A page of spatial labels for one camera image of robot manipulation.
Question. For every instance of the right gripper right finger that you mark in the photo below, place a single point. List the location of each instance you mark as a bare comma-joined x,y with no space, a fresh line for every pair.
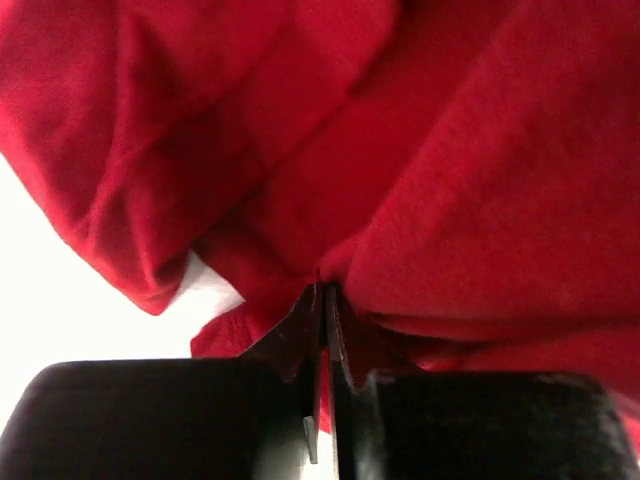
392,420

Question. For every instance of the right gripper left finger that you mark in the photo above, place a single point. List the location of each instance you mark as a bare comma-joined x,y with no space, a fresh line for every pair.
254,416

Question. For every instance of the dark red t shirt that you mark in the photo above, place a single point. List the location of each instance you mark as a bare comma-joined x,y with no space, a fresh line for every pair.
467,171

